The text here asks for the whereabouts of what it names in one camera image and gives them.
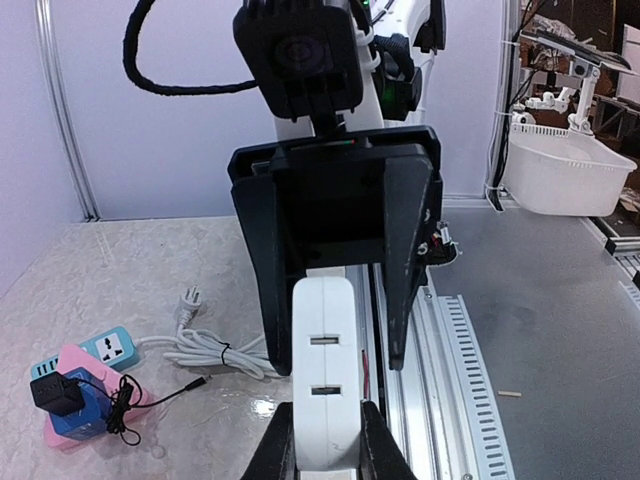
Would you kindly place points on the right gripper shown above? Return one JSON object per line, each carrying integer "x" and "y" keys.
{"x": 360, "y": 198}

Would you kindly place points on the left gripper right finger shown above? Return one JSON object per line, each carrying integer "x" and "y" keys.
{"x": 380, "y": 456}

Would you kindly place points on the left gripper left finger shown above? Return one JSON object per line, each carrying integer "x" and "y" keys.
{"x": 274, "y": 457}

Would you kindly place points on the white USB charger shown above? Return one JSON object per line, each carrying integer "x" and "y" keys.
{"x": 325, "y": 375}

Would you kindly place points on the blue cube socket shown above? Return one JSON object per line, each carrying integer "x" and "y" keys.
{"x": 90, "y": 419}

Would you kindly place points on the black power adapter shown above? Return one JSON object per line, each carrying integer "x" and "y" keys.
{"x": 56, "y": 394}

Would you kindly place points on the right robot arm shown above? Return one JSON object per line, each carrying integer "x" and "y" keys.
{"x": 392, "y": 88}

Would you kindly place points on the pink triangular power strip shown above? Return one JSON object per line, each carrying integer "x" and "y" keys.
{"x": 112, "y": 381}

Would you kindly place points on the teal power strip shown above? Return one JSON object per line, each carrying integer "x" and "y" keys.
{"x": 113, "y": 348}

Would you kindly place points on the white plastic basket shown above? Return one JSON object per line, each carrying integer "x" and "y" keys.
{"x": 559, "y": 172}

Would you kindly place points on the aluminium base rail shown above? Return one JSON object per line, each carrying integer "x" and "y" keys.
{"x": 440, "y": 408}

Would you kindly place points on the left aluminium frame post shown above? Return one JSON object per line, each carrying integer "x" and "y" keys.
{"x": 55, "y": 83}

